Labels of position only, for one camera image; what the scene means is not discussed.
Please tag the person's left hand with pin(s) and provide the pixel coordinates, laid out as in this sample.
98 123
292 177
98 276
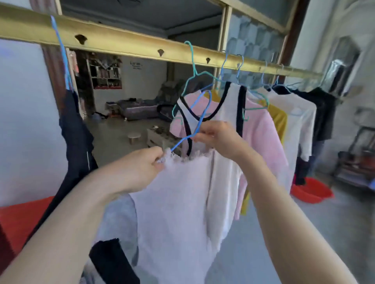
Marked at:
131 172

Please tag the person's right hand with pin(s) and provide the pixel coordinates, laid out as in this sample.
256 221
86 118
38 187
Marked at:
225 140

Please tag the pink t-shirt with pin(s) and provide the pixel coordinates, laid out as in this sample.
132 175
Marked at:
260 131

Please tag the white lace blouse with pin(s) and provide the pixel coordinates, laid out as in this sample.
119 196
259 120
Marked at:
175 210

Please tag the mustard yellow t-shirt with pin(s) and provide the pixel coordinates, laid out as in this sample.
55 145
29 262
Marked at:
279 117

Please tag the black t-shirt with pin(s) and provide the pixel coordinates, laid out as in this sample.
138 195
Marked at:
76 140

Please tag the sheer white lace-collar shirt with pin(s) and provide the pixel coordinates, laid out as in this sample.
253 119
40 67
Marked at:
293 152

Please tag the gold clothes rail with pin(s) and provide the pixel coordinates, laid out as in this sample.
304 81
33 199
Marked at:
117 38

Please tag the person's right forearm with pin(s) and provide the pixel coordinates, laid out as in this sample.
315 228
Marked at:
293 234

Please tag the person's left forearm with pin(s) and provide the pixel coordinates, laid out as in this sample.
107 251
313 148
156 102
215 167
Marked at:
58 234

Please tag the small white stool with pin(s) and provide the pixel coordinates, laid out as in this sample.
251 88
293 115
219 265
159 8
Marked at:
134 135

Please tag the white low cabinet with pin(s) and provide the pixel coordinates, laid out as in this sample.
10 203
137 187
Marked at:
155 140

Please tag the grey sofa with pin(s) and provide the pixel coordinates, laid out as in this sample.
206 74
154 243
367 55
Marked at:
140 109

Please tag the red plastic basin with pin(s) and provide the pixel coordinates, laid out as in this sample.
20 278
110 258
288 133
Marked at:
312 190

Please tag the gold framed glass door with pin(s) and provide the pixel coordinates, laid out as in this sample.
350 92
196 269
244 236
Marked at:
252 38

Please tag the wooden chair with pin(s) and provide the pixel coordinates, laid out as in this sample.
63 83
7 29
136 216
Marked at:
354 164

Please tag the ceiling lamp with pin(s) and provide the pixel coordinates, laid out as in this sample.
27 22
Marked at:
129 2

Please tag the indoor wall shelf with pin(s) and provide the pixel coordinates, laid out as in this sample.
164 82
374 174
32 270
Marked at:
105 73

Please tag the brown door frame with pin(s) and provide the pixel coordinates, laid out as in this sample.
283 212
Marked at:
55 76

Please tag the white ornate arch frame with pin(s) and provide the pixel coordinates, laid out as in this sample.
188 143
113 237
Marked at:
337 29

